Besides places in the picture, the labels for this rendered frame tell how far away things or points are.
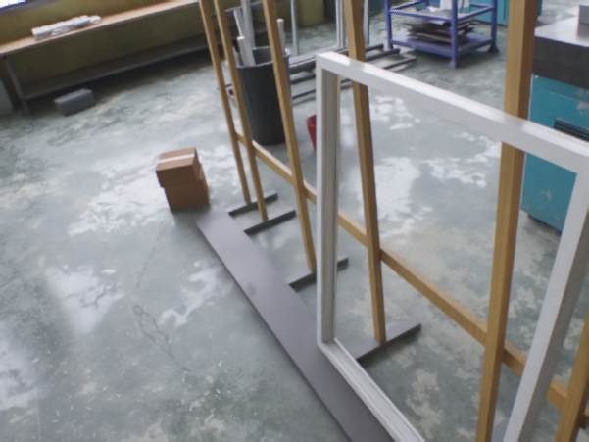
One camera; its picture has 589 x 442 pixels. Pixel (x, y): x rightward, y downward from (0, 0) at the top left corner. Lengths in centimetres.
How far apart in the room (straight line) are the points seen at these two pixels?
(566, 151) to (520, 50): 27
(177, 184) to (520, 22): 314
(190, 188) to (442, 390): 243
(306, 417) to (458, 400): 68
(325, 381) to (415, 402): 41
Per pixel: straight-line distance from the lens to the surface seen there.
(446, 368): 261
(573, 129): 308
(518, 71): 132
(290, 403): 253
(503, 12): 787
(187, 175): 398
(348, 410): 240
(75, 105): 723
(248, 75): 456
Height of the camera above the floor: 200
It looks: 32 degrees down
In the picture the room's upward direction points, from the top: 10 degrees counter-clockwise
